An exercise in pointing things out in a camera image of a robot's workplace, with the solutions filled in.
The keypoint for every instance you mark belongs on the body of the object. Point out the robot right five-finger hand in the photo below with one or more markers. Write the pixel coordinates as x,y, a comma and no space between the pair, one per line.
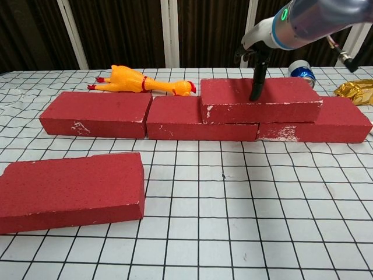
258,35

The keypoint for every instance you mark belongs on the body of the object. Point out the red foam brick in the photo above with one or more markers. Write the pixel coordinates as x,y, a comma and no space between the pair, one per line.
230,96
175,116
99,112
73,189
341,122

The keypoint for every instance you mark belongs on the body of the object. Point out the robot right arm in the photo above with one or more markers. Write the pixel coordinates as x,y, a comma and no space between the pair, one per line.
314,17

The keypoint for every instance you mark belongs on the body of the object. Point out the blue silver drink can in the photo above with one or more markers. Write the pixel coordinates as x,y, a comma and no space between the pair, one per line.
300,71

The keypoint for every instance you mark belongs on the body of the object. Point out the gold foil snack packet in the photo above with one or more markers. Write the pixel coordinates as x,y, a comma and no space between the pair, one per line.
357,90

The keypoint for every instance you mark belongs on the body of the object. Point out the yellow rubber chicken toy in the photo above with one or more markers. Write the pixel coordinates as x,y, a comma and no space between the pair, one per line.
125,80

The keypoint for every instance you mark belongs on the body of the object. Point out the white black grid tablecloth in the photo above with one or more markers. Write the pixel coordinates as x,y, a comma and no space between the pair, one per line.
209,204

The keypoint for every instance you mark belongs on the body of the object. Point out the white metal frame post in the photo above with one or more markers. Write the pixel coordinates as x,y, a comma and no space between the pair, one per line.
170,32
73,35
252,11
354,35

